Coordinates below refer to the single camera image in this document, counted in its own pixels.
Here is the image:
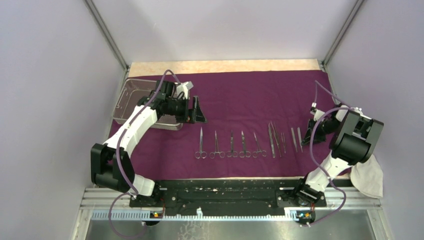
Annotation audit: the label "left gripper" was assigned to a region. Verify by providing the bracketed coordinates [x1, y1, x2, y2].
[165, 95, 207, 124]

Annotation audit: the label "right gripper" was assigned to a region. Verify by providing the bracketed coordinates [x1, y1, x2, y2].
[301, 118, 340, 147]

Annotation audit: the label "thin scalpel handle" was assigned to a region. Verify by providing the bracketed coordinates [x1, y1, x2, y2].
[290, 127, 298, 153]

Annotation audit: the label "short metal tweezers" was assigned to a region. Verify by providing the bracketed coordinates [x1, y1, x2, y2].
[280, 132, 287, 154]

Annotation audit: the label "surgical forceps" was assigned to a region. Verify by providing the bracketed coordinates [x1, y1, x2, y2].
[194, 127, 207, 159]

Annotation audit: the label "metal spatula handle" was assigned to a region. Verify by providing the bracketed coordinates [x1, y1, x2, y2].
[268, 123, 276, 158]

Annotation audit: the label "surgical clamp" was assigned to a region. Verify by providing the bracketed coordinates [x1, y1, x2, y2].
[209, 130, 225, 159]

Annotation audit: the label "small metal scissors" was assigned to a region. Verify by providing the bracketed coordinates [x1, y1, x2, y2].
[226, 130, 238, 158]

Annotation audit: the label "small curved hemostat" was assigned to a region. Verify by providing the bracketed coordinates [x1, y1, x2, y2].
[252, 132, 267, 158]

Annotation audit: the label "maroon wrap cloth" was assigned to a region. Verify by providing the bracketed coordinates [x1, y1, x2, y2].
[130, 70, 334, 180]

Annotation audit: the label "surgical scissors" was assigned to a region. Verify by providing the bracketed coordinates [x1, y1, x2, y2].
[239, 130, 252, 158]

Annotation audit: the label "metal mesh instrument tray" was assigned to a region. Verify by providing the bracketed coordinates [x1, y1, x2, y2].
[112, 78, 183, 131]

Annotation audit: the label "long metal tweezers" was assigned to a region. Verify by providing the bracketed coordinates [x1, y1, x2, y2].
[270, 121, 282, 157]

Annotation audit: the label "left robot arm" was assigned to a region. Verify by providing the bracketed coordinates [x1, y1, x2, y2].
[90, 80, 207, 207]

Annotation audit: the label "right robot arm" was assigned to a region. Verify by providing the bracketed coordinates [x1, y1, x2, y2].
[292, 103, 384, 206]

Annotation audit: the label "white crumpled cloth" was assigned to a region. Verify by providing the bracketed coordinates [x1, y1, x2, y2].
[350, 154, 384, 199]

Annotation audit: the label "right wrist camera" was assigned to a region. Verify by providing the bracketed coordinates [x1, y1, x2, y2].
[310, 102, 325, 122]

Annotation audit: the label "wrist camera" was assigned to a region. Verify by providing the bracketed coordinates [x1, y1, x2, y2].
[176, 81, 194, 100]
[310, 102, 325, 122]

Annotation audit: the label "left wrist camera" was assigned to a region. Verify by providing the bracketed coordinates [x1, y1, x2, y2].
[176, 81, 194, 100]

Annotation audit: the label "grey cable duct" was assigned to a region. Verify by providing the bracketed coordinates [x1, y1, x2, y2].
[91, 208, 299, 222]

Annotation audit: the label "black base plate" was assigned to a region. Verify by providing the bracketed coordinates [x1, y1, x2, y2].
[129, 178, 327, 217]

